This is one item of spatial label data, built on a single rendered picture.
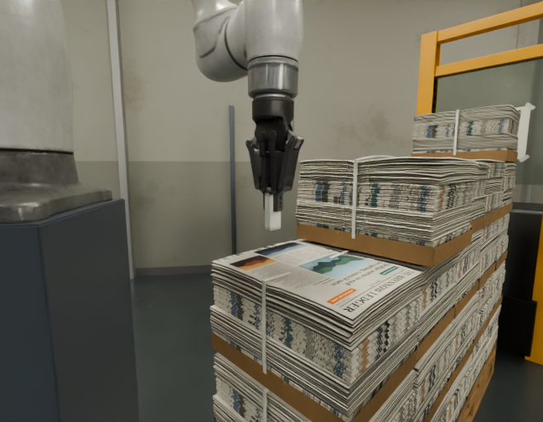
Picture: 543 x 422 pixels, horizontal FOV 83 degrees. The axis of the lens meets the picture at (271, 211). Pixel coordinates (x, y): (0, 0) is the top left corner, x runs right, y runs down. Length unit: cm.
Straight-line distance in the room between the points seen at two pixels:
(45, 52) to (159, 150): 274
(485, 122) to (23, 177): 153
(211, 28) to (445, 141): 120
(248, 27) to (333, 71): 278
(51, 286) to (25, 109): 16
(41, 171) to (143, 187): 277
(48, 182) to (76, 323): 13
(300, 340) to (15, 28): 54
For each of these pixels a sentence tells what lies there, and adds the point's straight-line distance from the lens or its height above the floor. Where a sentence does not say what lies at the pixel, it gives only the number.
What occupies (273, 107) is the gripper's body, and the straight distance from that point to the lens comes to 54.
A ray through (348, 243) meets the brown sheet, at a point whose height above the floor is 85.
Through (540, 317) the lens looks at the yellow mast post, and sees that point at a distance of 222.
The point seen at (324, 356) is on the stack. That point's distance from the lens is 56.
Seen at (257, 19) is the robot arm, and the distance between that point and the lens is 58.
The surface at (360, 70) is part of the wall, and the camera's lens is 345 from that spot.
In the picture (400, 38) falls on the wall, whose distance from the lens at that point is 372.
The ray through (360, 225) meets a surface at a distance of 78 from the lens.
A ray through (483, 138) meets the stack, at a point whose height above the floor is 116.
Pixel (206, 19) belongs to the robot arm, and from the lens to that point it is 69.
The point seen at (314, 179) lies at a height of 101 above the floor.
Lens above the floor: 104
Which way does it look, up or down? 8 degrees down
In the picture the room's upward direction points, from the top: straight up
